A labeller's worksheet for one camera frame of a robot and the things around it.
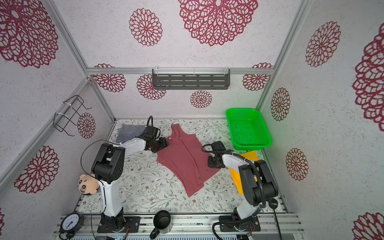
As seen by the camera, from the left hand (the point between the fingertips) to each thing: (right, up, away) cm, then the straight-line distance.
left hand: (166, 145), depth 102 cm
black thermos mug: (+3, -36, -28) cm, 46 cm away
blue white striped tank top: (-30, +9, +7) cm, 32 cm away
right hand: (+30, -10, -7) cm, 33 cm away
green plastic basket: (+61, +11, +12) cm, 63 cm away
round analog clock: (-41, -35, -30) cm, 62 cm away
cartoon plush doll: (-37, -19, -25) cm, 48 cm away
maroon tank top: (+13, -8, -5) cm, 16 cm away
